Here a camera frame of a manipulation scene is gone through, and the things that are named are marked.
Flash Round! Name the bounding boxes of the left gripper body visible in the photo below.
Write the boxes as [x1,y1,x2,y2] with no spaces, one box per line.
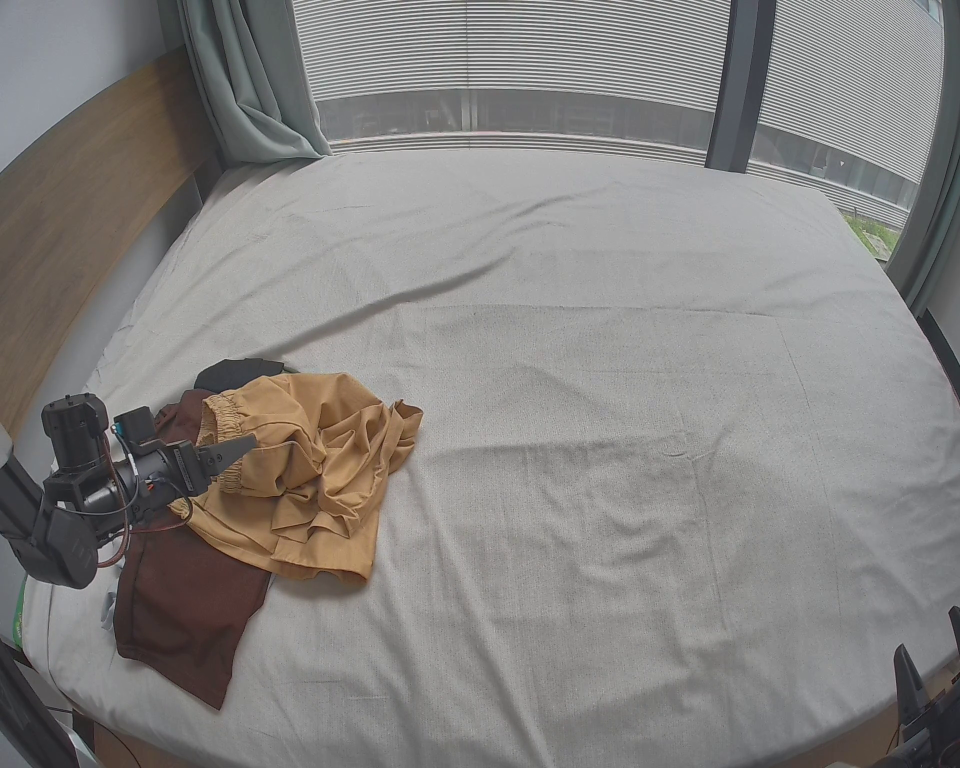
[131,441,215,522]

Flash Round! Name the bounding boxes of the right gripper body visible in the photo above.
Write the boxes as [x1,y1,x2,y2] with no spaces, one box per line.
[898,701,960,768]

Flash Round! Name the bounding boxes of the tan shorts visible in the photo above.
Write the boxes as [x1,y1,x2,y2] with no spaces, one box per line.
[168,372,425,585]

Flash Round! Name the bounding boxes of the bed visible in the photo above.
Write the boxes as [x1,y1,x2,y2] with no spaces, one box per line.
[0,45,960,768]

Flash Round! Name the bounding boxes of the black garment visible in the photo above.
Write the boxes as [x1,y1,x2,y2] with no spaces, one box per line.
[196,358,301,394]

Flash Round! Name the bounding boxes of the brown shorts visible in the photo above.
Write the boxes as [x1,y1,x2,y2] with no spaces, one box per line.
[112,388,273,711]

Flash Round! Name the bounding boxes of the grey-green curtain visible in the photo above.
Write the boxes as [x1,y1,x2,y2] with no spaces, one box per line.
[176,0,333,162]

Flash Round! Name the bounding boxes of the window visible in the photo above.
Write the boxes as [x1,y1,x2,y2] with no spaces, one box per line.
[288,0,960,316]

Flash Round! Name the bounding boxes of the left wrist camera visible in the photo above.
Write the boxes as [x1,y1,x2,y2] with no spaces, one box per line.
[112,406,160,460]

